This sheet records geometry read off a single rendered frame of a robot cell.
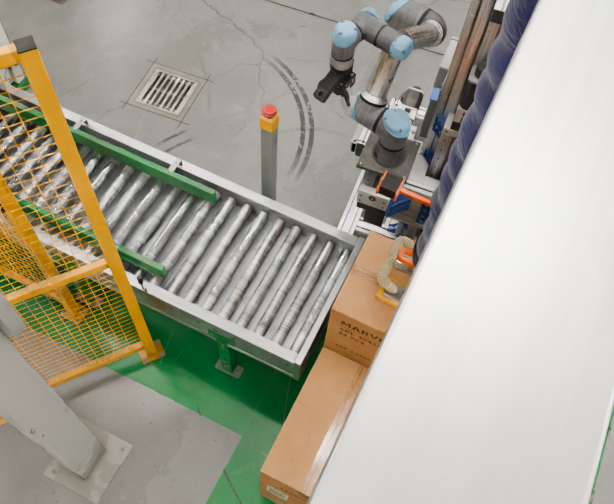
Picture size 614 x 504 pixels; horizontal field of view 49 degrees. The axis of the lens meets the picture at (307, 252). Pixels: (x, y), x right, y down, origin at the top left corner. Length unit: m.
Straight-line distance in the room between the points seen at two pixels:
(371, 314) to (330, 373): 0.43
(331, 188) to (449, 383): 3.77
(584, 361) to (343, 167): 3.86
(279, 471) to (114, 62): 2.98
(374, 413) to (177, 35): 4.66
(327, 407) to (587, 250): 2.59
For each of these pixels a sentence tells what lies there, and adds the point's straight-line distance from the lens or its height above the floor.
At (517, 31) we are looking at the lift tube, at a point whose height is 2.35.
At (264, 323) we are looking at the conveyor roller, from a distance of 3.01.
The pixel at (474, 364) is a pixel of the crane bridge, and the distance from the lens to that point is 0.30.
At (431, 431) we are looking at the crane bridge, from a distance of 0.29.
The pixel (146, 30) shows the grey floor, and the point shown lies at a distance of 4.95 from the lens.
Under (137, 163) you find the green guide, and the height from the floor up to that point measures 0.62.
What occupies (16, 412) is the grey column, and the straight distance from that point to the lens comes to 2.47.
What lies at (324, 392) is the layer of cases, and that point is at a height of 0.54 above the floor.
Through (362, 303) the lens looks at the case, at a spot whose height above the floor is 0.94.
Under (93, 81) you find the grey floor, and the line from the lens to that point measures 4.68.
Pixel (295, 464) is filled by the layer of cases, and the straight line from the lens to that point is 2.84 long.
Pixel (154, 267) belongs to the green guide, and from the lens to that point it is 3.07.
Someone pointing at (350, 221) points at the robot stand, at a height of 0.23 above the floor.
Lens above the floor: 3.32
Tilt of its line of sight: 61 degrees down
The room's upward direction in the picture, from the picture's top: 6 degrees clockwise
